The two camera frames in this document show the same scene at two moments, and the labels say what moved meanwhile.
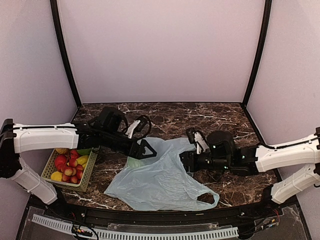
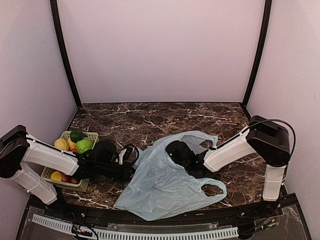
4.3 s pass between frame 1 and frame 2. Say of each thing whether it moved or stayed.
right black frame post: stayed
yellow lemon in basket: stayed
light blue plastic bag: moved
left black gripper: moved
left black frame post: stayed
